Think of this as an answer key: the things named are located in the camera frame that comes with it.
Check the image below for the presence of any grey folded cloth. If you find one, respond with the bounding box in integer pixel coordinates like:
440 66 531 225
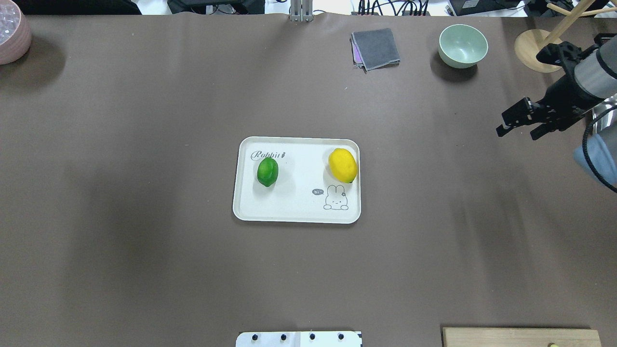
350 28 401 72

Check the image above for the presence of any pink bowl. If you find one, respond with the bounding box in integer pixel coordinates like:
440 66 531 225
0 0 32 65

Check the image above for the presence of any wooden cutting board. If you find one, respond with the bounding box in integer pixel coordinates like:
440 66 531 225
442 327 602 347

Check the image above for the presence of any aluminium frame post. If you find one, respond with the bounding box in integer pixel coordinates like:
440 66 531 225
289 0 314 23

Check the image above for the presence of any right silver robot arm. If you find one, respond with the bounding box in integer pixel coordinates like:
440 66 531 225
496 34 617 191

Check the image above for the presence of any metal scoop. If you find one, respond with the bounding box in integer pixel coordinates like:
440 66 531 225
592 94 617 134

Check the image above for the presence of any green lime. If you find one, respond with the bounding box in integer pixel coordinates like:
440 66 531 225
256 157 279 187

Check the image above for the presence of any wooden mug tree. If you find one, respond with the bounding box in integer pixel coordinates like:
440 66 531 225
515 0 617 73

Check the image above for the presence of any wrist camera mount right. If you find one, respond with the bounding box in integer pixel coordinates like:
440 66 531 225
536 41 596 68

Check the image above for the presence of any yellow lemon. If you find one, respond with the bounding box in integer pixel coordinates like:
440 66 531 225
328 148 359 184

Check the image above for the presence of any purple cloth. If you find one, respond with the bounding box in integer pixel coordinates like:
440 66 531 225
350 39 364 68

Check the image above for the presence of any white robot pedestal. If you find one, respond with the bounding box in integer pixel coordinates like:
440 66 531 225
235 330 363 347

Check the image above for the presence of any green bowl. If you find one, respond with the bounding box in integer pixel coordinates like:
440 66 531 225
438 24 489 69

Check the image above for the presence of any glass rack tray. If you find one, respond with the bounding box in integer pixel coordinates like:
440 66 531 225
593 33 617 47

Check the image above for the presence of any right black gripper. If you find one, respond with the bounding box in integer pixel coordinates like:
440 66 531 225
496 73 603 141

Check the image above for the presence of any white rabbit tray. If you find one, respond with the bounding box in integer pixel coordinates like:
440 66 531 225
233 136 362 224

